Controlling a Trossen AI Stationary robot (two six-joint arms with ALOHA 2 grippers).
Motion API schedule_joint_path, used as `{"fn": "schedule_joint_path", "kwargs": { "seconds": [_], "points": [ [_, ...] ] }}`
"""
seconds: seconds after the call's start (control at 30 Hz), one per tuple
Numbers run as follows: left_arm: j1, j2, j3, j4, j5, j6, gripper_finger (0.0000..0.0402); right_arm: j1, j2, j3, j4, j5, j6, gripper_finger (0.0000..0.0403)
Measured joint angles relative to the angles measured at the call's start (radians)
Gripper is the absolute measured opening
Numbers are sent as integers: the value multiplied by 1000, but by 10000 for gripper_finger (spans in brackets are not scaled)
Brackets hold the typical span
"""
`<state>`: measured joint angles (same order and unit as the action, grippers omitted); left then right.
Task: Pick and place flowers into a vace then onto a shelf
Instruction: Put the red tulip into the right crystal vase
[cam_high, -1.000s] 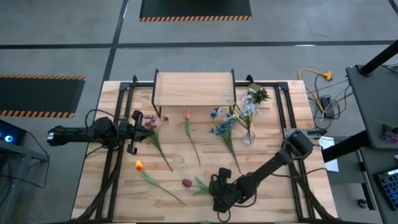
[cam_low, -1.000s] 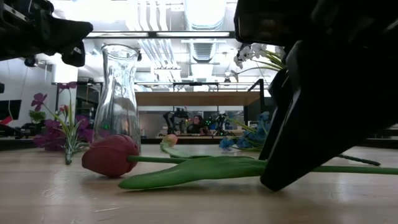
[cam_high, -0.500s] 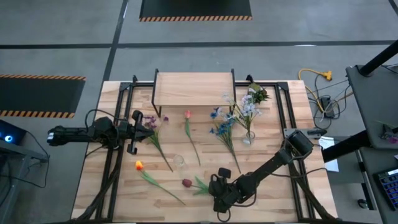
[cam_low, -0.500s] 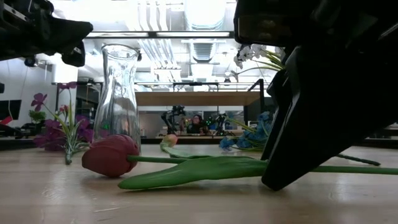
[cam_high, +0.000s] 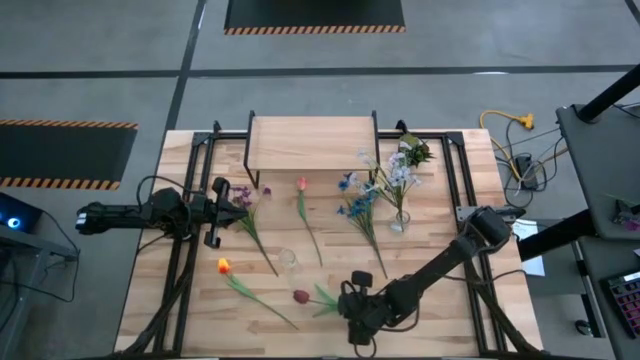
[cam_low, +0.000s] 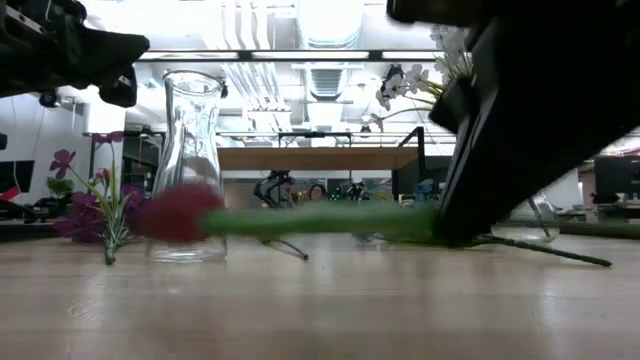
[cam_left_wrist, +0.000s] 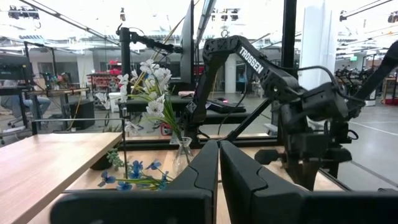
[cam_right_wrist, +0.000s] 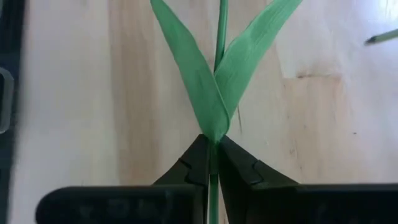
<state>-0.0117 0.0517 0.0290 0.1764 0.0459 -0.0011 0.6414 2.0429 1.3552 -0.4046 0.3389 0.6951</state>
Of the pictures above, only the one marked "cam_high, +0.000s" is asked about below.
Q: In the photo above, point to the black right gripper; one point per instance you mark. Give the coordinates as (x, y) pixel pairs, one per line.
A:
(367, 310)

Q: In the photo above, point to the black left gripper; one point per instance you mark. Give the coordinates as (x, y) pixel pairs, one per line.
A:
(212, 210)

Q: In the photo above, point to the purple artificial flower sprig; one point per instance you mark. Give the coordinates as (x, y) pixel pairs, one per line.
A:
(242, 197)

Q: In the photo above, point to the dark red artificial tulip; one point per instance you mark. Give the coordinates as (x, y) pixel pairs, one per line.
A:
(301, 296)

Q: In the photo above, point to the yellow orange artificial tulip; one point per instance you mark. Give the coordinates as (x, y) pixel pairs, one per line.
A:
(223, 265)

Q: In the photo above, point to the tall clear glass vase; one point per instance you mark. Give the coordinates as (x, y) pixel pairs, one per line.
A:
(289, 260)

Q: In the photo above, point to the pink artificial tulip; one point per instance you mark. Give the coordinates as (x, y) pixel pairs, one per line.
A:
(301, 184)

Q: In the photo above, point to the bulbous clear glass vase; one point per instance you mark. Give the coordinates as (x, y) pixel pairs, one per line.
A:
(400, 222)

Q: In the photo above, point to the blue artificial flower sprig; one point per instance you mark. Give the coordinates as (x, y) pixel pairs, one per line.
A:
(360, 207)

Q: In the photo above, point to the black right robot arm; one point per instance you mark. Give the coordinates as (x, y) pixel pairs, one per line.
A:
(440, 265)

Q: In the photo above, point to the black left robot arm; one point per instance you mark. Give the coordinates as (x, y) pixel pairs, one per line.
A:
(115, 217)

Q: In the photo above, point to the purple artificial flowers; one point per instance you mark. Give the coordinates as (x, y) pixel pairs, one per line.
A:
(625, 217)

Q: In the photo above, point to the green artificial plant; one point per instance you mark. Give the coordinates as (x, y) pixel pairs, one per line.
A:
(412, 150)

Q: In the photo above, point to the black hazard-striped floor mat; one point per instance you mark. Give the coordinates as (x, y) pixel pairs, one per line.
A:
(60, 150)
(315, 12)

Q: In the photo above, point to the white paper sheet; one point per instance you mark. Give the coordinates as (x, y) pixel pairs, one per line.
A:
(530, 235)

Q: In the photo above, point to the black device blue light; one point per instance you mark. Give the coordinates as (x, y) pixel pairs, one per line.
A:
(15, 212)

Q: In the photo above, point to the black metal beam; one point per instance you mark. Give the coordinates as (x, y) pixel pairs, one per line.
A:
(555, 235)

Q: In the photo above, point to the black power strip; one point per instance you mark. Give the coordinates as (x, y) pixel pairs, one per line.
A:
(526, 170)

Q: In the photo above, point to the black computer mouse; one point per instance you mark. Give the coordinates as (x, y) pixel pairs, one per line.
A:
(583, 327)

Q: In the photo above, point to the backlit black keyboard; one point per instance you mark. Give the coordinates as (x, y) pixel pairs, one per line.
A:
(627, 300)

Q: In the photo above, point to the grey desk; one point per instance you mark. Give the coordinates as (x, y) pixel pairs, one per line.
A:
(605, 165)

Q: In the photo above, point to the black support pole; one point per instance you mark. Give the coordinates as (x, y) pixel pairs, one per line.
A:
(610, 92)

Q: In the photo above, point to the black aluminium table frame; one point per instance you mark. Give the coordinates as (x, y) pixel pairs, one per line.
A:
(200, 137)

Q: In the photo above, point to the wooden shelf black metal frame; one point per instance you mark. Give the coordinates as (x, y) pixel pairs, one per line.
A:
(310, 145)

